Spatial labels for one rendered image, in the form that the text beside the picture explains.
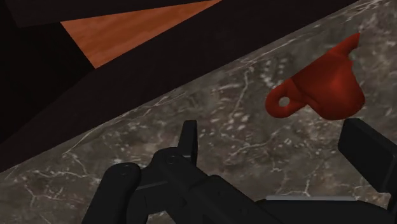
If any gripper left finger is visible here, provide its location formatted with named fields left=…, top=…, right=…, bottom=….
left=81, top=120, right=265, bottom=224

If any red cup with handle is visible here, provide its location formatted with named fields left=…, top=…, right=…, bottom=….
left=265, top=32, right=366, bottom=121

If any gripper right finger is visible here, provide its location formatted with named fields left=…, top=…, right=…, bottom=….
left=337, top=118, right=397, bottom=215

